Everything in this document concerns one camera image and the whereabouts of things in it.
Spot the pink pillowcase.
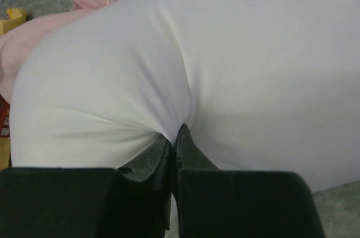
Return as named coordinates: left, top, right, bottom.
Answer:
left=1, top=0, right=117, bottom=103

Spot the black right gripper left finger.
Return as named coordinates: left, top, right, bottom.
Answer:
left=1, top=136, right=171, bottom=237

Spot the yellow cartoon car pillow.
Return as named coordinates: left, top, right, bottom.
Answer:
left=1, top=8, right=27, bottom=170

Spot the white pillow insert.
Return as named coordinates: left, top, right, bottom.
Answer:
left=10, top=0, right=359, bottom=191

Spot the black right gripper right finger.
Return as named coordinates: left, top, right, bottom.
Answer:
left=174, top=125, right=325, bottom=238

